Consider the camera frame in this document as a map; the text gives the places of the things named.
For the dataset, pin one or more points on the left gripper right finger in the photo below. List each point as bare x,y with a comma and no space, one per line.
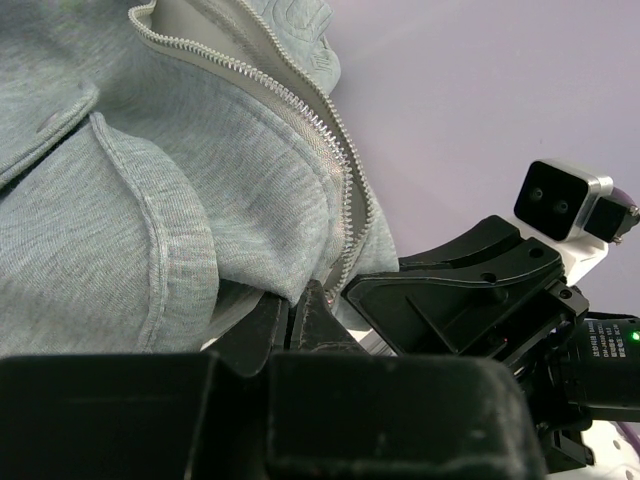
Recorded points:
355,416

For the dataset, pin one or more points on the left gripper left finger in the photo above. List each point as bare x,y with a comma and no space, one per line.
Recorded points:
153,416

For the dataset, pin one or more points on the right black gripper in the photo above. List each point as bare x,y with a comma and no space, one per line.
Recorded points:
574,366

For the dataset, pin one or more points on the grey zip-up jacket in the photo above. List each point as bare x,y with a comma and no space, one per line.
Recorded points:
166,163

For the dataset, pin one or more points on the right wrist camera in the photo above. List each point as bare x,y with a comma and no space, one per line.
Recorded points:
564,203

